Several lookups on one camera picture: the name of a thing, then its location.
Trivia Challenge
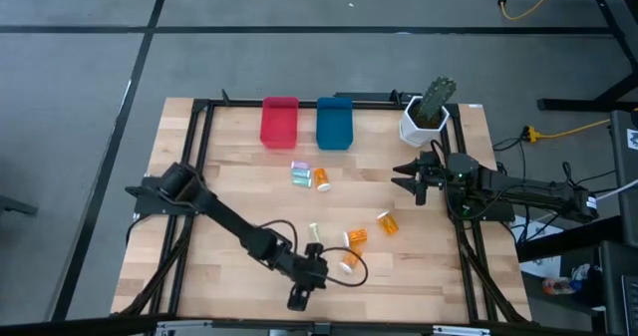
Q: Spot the black crossbar with silver brackets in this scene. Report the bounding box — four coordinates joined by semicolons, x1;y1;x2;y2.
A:
0;315;638;336

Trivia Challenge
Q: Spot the white cable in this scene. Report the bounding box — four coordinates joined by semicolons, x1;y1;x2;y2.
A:
595;178;638;202

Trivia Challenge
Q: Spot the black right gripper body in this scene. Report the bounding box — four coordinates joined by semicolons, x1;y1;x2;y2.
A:
414;151;449;207

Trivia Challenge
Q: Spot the black floor cable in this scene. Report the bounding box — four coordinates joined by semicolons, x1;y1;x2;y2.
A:
492;136;619;190

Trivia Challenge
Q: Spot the black aluminium table frame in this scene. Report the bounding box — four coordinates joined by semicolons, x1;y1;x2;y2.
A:
112;89;532;327

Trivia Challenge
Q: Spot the black chair leg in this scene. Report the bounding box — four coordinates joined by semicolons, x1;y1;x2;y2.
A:
0;194;40;217

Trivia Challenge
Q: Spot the white paper sheet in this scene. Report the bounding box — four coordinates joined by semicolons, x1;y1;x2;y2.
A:
512;214;564;277

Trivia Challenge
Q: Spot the black desk leg frame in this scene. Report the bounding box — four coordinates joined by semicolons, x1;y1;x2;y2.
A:
536;0;638;113

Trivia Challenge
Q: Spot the black computer box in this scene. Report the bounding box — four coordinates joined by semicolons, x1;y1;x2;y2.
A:
608;109;638;232

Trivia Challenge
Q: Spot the yellow plug with cable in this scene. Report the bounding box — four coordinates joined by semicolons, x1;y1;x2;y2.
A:
522;119;612;144

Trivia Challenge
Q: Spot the green cactus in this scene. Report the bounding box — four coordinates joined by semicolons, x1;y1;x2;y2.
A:
416;76;459;128

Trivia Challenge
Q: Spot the white hexagonal plant pot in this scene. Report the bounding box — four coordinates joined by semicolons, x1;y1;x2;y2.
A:
398;95;451;149

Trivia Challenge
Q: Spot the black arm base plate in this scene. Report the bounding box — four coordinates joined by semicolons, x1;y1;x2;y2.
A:
124;175;200;216
448;195;515;223

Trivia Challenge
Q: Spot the red plastic bin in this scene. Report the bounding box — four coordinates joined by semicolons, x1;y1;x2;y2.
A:
258;96;300;151

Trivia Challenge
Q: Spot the black desk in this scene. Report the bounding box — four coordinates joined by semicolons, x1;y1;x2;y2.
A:
517;215;638;336

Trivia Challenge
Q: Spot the colourful small package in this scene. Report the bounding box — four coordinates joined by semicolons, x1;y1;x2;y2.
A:
541;275;582;297

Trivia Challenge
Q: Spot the blue plastic bin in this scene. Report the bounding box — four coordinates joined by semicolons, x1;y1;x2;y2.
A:
315;97;355;152

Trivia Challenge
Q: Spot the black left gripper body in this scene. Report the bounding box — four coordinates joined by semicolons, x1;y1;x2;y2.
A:
284;242;331;291

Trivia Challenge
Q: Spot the orange pill bottle white cap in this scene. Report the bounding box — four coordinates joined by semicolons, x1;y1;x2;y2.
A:
342;228;369;249
312;168;332;193
339;245;364;276
376;210;401;236

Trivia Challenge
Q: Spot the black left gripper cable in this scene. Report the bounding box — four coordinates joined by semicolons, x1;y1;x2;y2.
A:
258;219;370;288

